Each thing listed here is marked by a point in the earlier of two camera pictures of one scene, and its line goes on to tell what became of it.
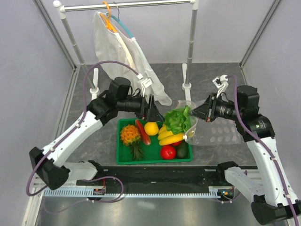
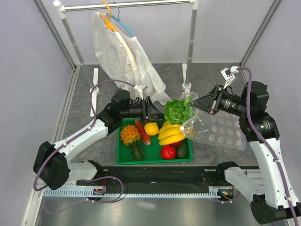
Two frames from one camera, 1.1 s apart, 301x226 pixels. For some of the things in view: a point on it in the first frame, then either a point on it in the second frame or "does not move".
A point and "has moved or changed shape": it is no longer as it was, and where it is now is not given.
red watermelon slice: x=145 y=137 does not move
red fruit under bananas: x=171 y=145 does not move
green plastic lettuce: x=178 y=120 → x=177 y=111
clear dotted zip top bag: x=220 y=131 has moved or changed shape
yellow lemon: x=151 y=128 does not move
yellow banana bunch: x=167 y=137 does not move
